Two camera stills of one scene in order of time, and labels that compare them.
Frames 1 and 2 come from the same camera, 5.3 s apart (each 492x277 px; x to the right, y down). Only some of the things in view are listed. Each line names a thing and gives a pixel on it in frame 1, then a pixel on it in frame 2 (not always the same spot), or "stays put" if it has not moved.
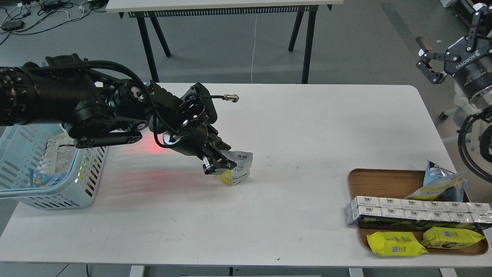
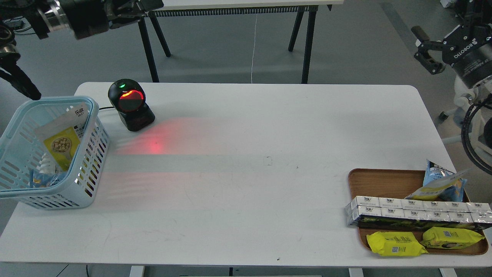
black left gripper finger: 215,145 to 148,5
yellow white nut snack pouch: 232,176 to 61,135
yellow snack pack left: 394,243 stays put
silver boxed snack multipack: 383,213 stays put
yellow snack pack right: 450,237 stays put
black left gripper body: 193,140 to 88,17
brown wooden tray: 401,183 stays put
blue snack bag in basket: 39,180 stays put
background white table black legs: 151,10 stays put
